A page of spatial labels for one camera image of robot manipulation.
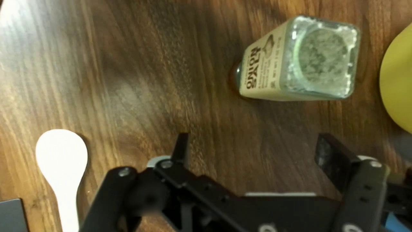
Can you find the round wooden table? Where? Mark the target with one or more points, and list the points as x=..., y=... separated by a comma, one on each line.
x=130, y=75

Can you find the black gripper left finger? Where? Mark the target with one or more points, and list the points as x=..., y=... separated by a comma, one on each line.
x=177, y=157

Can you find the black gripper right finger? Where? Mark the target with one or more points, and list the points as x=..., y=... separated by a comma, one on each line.
x=343, y=168

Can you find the white plastic spoon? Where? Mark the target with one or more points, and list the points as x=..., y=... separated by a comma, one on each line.
x=61, y=158

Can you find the brown-lidded glass spice jar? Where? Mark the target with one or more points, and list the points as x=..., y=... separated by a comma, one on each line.
x=301, y=60

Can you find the yellow plastic bowl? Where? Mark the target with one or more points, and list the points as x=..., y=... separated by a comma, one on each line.
x=395, y=79

